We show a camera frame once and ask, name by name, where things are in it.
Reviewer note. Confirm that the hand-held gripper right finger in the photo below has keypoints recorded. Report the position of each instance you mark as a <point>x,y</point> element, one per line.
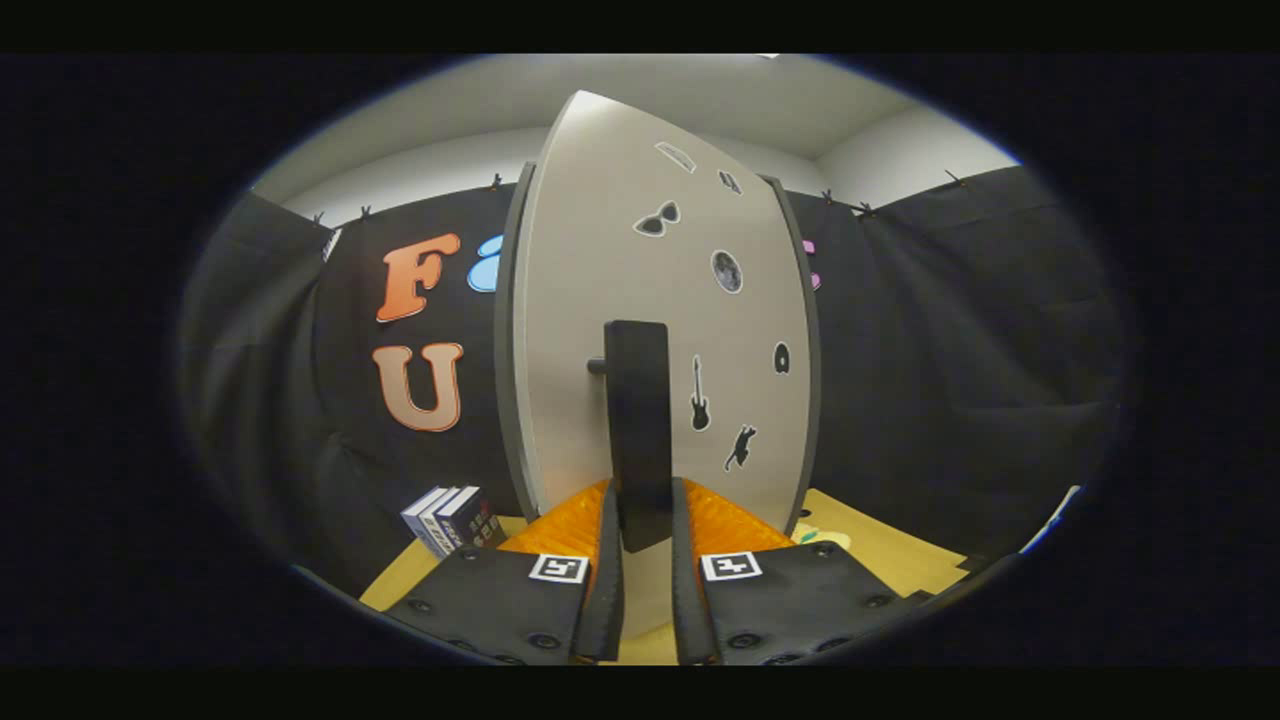
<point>688,610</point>

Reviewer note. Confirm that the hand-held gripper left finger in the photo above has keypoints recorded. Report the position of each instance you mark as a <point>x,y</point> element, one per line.
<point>608,600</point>

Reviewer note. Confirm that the white cabinet door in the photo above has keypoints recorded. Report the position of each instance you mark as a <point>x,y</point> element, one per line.
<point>600,250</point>

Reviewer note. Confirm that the dark navy book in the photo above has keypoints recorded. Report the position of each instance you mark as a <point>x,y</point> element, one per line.
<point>470,520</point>

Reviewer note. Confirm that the white spine book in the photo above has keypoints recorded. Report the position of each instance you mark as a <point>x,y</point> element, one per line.
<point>438,520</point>

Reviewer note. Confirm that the grey cabinet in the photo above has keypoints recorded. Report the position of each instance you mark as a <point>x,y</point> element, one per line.
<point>510,400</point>

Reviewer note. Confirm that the black backdrop cloth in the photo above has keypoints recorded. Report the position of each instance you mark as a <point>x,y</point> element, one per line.
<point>950,400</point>

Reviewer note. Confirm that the row of black clips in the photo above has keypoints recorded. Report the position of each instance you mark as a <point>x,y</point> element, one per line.
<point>495,182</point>

